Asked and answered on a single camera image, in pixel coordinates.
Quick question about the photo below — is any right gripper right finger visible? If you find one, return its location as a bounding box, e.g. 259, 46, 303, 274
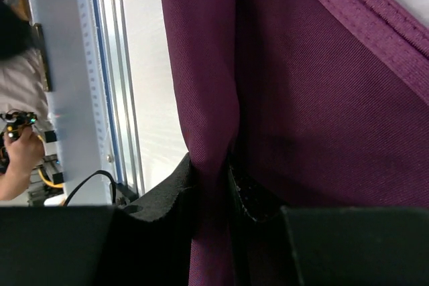
227, 158, 428, 285

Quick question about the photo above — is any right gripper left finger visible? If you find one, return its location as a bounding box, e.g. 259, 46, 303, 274
1, 156, 195, 285

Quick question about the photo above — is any purple cloth napkin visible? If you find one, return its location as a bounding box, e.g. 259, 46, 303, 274
162, 0, 428, 285

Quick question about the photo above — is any person in background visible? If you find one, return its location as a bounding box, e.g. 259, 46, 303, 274
1, 1, 48, 201

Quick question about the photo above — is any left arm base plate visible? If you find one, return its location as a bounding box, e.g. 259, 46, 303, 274
109, 182, 139, 208

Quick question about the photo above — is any white slotted cable duct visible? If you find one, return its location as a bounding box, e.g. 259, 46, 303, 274
77, 0, 109, 168

